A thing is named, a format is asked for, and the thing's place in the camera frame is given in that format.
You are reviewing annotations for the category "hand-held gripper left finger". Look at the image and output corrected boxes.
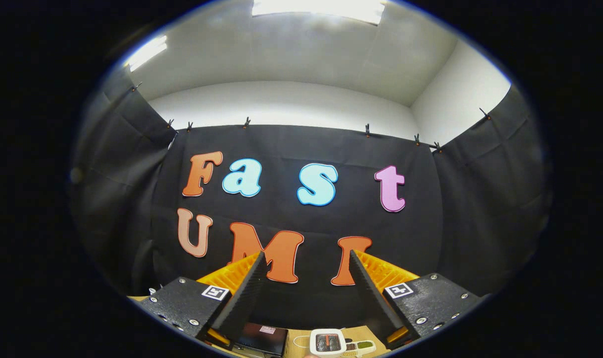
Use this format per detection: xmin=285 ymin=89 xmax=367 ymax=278
xmin=138 ymin=251 xmax=266 ymax=349

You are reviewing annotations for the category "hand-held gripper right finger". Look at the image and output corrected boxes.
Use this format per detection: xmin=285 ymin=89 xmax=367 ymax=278
xmin=349 ymin=249 xmax=484 ymax=346

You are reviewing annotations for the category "black toaster oven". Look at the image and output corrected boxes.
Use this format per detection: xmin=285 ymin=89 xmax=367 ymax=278
xmin=232 ymin=322 xmax=289 ymax=358

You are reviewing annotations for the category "white food tray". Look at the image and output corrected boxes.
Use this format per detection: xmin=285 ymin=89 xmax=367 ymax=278
xmin=342 ymin=340 xmax=377 ymax=357

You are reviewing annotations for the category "white pop-up toaster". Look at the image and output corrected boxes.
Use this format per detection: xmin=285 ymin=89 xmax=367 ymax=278
xmin=309 ymin=328 xmax=347 ymax=358

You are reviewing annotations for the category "row of black clips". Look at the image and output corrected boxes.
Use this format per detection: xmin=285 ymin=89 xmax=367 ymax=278
xmin=131 ymin=82 xmax=492 ymax=153

